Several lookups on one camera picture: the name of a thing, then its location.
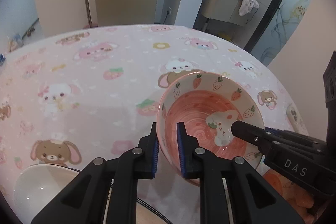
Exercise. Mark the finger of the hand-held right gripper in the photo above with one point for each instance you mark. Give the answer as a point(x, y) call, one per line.
point(302, 138)
point(246, 132)

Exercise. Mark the low white wall socket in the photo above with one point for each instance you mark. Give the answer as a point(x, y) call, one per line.
point(168, 12)

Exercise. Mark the pink strawberry print bowl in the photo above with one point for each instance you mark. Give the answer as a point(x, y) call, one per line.
point(199, 108)

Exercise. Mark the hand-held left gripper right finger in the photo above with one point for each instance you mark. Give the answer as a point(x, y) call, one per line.
point(181, 155)

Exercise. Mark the white towel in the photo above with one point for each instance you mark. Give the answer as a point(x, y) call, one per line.
point(248, 5)

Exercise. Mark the dark framed glass door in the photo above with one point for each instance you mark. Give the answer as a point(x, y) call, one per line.
point(288, 11)

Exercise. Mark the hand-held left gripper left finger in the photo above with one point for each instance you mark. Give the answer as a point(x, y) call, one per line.
point(156, 161)

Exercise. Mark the beige vanity cabinet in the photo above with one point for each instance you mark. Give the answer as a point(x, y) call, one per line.
point(223, 6)

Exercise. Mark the pink cartoon printed tablecloth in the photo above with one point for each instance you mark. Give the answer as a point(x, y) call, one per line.
point(105, 108)

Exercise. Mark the white plate black lettering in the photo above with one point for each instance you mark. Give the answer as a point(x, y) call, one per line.
point(39, 190)

